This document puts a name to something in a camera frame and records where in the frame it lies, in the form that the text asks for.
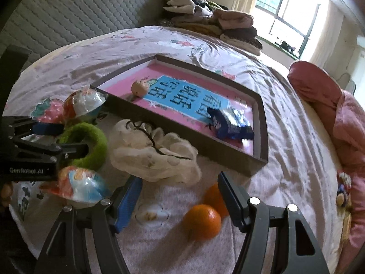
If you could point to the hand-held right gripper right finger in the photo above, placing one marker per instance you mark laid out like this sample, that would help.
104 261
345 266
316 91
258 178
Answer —
228 202

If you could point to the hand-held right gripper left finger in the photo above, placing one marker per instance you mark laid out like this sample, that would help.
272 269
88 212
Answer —
128 205

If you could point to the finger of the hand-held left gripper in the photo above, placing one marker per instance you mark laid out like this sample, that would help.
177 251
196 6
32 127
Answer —
71 150
48 129

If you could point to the orange mandarin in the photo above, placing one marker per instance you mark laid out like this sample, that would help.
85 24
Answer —
201 222
212 199

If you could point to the orange and blue snack packet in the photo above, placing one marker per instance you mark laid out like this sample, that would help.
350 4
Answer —
85 102
82 185

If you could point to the brown cardboard box tray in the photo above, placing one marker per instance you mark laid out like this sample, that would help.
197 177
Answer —
176 71

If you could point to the person's left hand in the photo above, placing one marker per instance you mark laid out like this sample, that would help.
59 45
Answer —
5 194

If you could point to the dark blue snack packet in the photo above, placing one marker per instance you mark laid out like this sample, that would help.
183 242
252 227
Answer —
228 125

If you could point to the pink floral bedsheet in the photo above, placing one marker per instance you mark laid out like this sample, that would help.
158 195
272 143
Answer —
285 148

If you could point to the small beige toy head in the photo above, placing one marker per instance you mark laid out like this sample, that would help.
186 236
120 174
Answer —
139 88

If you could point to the small beige round item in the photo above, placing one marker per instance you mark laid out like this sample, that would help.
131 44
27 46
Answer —
340 200

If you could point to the small plush toy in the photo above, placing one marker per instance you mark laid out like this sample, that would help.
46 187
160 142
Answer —
344 182

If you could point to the grey quilted headboard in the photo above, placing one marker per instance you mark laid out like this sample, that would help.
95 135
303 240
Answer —
71 8

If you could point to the pink quilt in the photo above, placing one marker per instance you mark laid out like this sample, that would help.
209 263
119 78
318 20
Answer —
348 125

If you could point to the dark clothes on windowsill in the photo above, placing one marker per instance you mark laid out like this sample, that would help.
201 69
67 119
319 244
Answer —
286 47

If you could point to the white electric fan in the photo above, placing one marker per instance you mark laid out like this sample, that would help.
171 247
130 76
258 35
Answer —
349 82

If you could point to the stack of folded clothes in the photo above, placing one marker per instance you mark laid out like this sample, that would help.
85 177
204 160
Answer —
199 14

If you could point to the window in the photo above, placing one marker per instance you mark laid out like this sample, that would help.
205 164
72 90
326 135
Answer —
285 8

